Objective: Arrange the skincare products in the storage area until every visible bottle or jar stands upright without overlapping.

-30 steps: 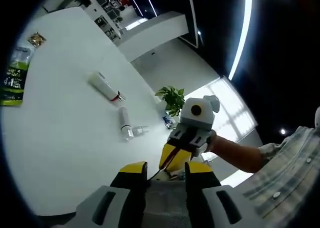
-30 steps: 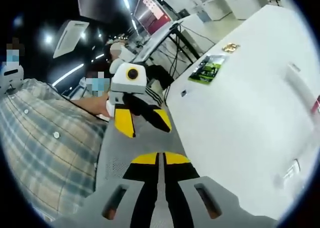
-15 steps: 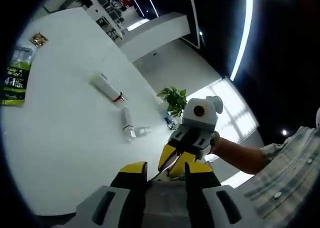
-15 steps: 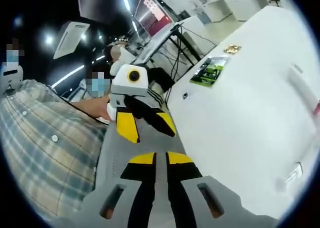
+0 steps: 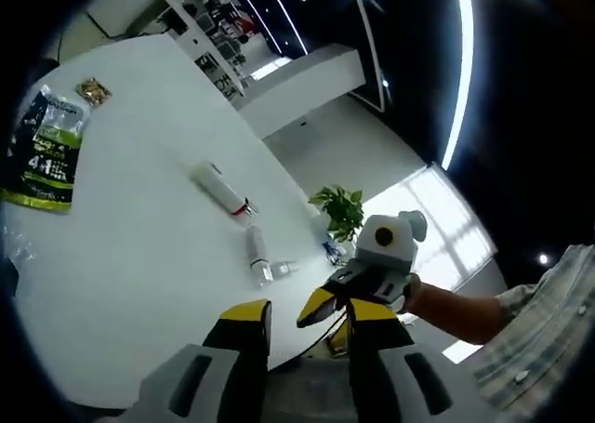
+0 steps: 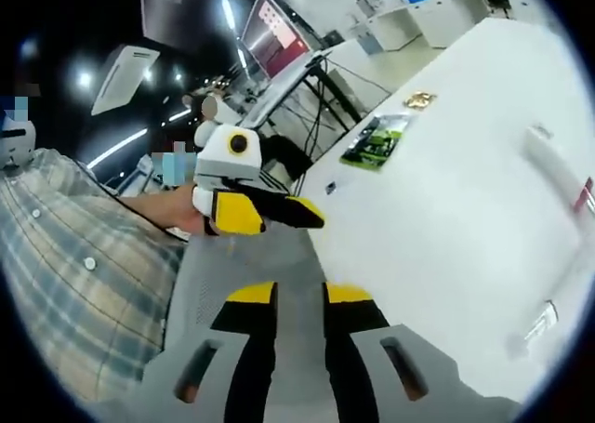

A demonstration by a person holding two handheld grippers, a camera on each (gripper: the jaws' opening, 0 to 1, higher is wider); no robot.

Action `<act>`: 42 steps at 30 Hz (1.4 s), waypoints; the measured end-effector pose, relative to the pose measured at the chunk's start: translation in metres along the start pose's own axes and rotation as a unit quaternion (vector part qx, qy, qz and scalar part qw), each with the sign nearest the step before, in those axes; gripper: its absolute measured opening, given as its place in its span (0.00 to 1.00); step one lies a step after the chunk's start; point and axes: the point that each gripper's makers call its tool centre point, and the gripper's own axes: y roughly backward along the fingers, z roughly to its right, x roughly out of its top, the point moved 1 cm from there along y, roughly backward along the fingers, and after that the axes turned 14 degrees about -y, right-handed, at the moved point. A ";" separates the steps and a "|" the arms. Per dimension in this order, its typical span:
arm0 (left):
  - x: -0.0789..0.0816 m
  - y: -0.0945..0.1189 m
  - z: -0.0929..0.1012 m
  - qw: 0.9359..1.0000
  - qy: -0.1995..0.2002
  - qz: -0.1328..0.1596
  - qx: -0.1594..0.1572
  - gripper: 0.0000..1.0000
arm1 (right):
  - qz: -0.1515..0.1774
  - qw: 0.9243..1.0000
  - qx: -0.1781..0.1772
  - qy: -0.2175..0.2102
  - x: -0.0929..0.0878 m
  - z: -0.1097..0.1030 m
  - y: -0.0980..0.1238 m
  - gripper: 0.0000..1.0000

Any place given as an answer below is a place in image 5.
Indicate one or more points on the row of white office desks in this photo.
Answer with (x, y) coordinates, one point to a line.
(218, 32)

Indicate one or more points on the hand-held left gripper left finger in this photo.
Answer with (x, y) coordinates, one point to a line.
(241, 348)

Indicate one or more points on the crumpled clear plastic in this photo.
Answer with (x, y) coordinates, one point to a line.
(18, 244)

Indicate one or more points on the tall skincare bottle clear cap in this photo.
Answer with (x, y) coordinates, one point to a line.
(258, 251)

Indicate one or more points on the gold foil packet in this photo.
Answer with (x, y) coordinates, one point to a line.
(94, 92)

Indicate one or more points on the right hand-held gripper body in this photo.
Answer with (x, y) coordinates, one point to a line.
(386, 251)

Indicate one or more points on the white skincare bottle red collar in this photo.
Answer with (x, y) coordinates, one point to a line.
(214, 183)

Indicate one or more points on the potted green plant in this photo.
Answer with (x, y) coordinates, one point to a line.
(341, 209)

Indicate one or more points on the green and black packet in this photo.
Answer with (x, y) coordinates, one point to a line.
(46, 153)

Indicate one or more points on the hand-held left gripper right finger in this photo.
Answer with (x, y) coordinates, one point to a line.
(376, 348)

